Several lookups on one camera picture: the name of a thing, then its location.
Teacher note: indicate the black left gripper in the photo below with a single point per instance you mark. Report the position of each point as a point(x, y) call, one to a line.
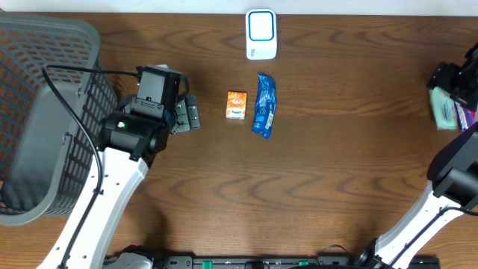
point(187, 113)

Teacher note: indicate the red purple pad pack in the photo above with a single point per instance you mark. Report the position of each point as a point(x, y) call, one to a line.
point(465, 117)

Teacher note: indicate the blue cookie pack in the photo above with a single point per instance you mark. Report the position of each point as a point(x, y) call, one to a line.
point(265, 105)

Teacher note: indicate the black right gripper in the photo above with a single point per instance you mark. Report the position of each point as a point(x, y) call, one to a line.
point(444, 78)

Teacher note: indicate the grey plastic basket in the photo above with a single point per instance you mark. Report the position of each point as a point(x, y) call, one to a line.
point(53, 98)

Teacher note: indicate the small orange box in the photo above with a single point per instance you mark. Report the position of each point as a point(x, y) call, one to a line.
point(236, 105)

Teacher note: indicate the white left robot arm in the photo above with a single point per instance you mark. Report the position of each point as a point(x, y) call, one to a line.
point(87, 234)

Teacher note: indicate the white barcode scanner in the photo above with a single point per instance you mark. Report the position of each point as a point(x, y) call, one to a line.
point(261, 34)

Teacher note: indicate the light green wipes pack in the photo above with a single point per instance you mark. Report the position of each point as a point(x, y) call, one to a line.
point(443, 109)

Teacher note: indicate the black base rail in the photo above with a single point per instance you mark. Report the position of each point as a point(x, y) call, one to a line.
point(187, 262)

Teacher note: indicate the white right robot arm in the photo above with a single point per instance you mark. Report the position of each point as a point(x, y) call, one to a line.
point(451, 189)

